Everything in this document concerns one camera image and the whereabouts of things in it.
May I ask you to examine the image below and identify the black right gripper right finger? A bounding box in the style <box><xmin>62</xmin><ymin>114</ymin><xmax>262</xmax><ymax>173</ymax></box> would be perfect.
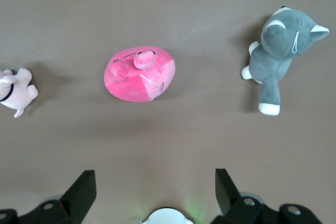
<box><xmin>212</xmin><ymin>168</ymin><xmax>283</xmax><ymax>224</ymax></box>

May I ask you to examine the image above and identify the hot pink round plush toy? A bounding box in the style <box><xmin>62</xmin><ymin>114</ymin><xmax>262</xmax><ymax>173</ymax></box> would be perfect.
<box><xmin>104</xmin><ymin>46</ymin><xmax>176</xmax><ymax>103</ymax></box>

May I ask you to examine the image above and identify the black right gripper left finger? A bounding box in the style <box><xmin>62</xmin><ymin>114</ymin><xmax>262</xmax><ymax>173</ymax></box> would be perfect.
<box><xmin>18</xmin><ymin>170</ymin><xmax>97</xmax><ymax>224</ymax></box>

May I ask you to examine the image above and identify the grey white plush husky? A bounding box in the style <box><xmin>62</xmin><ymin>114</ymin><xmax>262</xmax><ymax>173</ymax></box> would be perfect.
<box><xmin>241</xmin><ymin>5</ymin><xmax>330</xmax><ymax>116</ymax></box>

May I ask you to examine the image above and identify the pale pink plush dog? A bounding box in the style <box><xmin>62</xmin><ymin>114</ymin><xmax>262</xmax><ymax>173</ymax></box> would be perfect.
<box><xmin>0</xmin><ymin>68</ymin><xmax>39</xmax><ymax>119</ymax></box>

